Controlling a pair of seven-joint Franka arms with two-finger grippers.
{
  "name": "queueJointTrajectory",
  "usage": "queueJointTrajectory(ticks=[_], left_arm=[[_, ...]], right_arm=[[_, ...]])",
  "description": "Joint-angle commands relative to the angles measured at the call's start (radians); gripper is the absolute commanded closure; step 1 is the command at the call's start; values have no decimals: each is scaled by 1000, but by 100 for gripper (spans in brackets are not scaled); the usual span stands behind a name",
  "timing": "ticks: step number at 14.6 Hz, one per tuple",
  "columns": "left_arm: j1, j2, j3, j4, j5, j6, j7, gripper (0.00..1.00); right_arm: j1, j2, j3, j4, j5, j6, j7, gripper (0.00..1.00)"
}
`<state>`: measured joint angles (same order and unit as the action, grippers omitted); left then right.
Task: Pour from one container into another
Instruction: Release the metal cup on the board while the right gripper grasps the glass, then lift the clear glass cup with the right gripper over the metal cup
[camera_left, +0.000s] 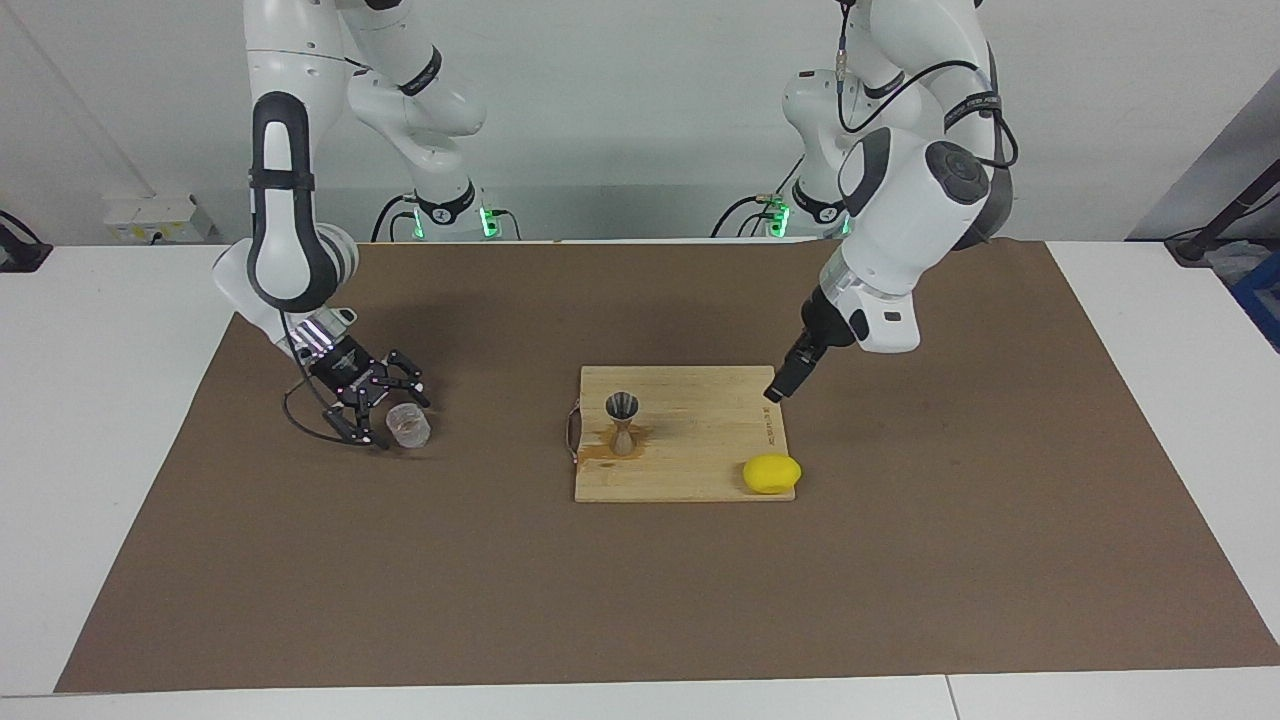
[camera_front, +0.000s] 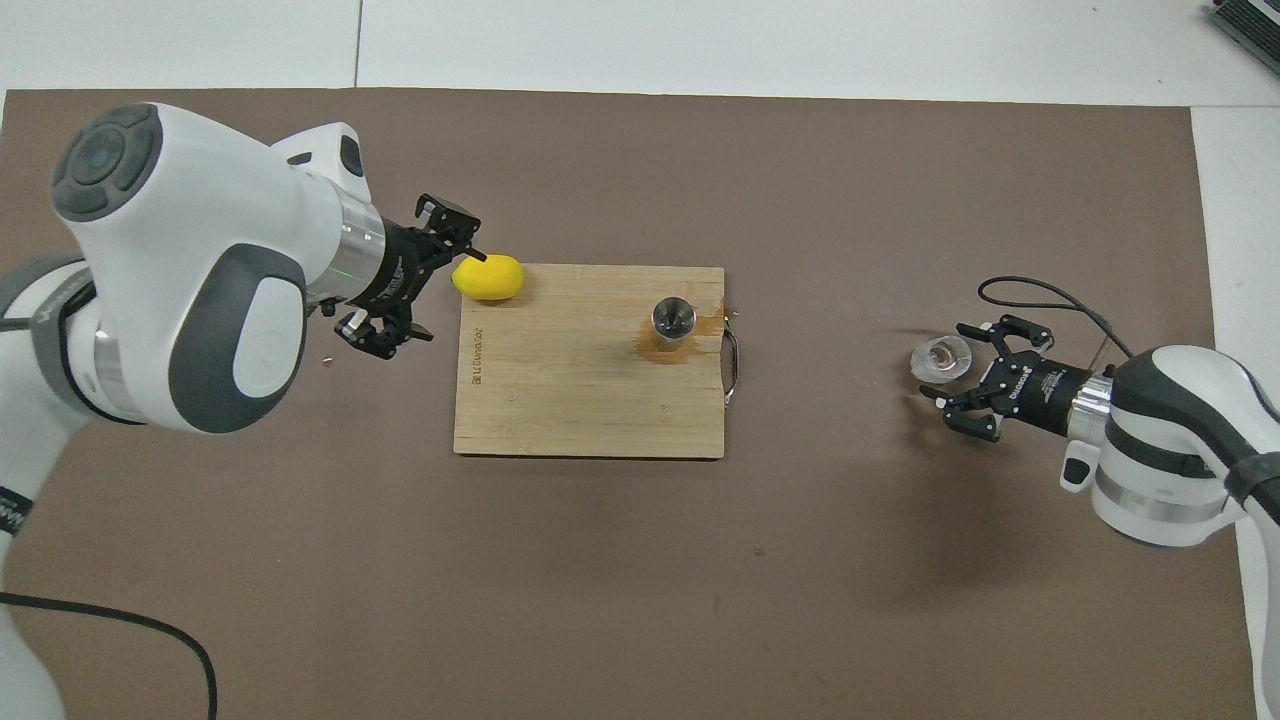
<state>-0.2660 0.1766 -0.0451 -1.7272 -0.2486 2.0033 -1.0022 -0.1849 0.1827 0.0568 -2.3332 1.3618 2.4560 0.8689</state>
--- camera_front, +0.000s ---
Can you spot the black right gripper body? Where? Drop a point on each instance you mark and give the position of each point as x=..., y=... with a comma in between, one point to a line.
x=1035, y=390

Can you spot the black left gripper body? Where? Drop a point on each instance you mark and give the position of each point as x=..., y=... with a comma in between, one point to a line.
x=400, y=270

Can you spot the small clear glass cup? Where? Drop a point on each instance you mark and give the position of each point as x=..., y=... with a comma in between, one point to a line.
x=940, y=362

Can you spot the steel cocktail jigger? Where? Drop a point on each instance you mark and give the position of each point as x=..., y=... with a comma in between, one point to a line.
x=673, y=318

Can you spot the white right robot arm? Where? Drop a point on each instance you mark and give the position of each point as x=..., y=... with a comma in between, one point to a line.
x=1170, y=440

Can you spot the yellow lemon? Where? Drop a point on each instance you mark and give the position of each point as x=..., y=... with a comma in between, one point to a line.
x=490, y=278

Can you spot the wooden cutting board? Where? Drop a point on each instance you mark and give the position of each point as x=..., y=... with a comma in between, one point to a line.
x=580, y=400

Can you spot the brown table mat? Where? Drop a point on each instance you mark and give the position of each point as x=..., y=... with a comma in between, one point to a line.
x=600, y=600

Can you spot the grey striped device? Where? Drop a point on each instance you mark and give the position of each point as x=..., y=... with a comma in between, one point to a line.
x=1250, y=25

